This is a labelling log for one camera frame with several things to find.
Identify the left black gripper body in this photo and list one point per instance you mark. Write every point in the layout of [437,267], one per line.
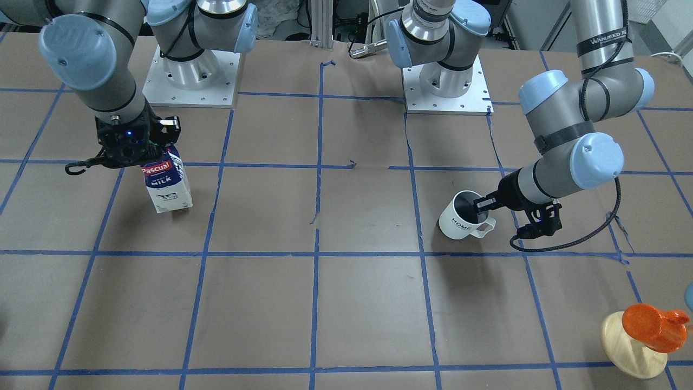
[512,195]

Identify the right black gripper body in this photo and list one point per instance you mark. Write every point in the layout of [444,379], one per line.
[169,128]

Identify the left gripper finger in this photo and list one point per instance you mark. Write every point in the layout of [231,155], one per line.
[485,217]
[486,204]

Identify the white HOME mug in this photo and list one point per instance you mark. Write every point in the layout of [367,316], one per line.
[458,220]

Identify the Pascal milk carton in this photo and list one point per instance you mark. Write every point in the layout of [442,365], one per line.
[167,182]

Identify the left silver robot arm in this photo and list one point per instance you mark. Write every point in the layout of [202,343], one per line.
[445,38]

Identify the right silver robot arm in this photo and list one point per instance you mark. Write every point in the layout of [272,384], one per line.
[88,44]

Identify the blue mug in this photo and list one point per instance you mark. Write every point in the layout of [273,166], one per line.
[688,296]

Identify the orange mug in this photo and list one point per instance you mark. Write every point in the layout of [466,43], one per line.
[661,331]

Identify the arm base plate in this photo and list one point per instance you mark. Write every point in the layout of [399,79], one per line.
[422,100]
[216,81]

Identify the aluminium frame post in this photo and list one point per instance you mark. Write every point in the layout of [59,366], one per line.
[321,23]

